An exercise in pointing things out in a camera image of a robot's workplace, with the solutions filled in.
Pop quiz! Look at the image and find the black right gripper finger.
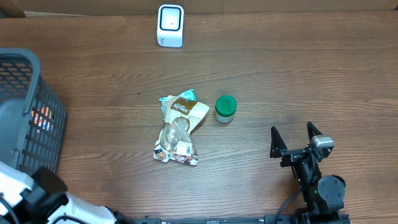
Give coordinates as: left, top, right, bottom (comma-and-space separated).
307, 121, 322, 143
271, 126, 287, 152

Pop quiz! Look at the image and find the green lid jar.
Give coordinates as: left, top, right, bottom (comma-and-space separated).
215, 95, 237, 123

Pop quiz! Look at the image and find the beige Pantree snack bag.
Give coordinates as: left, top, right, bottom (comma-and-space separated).
153, 95, 209, 166

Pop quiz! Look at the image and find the teal snack packet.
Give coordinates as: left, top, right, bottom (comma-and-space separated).
159, 88, 197, 116

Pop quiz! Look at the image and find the orange tissue pack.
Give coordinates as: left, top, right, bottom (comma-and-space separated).
31, 107, 53, 134

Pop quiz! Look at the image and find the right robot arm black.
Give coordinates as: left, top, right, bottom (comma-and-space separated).
265, 122, 351, 224

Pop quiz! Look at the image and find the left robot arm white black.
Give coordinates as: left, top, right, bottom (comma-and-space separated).
1, 162, 133, 224

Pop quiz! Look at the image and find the white barcode scanner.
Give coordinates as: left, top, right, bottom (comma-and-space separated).
157, 4, 185, 48

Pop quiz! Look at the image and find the grey plastic mesh basket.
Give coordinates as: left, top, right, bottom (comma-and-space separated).
1, 48, 67, 175

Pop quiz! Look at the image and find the cardboard backdrop panel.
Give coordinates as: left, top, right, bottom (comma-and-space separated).
1, 0, 397, 17

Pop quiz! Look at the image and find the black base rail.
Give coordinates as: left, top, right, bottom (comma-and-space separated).
131, 214, 351, 224

